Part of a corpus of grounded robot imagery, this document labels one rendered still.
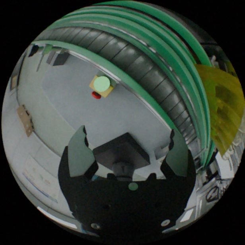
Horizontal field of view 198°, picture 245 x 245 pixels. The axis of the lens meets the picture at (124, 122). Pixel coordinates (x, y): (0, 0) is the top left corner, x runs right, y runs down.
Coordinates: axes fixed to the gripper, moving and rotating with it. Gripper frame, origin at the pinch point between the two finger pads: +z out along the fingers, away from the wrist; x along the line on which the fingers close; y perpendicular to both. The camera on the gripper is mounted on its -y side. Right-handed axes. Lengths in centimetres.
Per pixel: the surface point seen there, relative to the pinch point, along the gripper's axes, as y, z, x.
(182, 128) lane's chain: 6.4, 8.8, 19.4
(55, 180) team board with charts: 249, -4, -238
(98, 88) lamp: -4.1, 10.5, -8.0
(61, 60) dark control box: -18.9, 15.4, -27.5
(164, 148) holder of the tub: 28.9, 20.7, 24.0
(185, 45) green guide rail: -18.0, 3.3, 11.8
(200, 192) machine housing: 75, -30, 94
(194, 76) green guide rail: -9.2, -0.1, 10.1
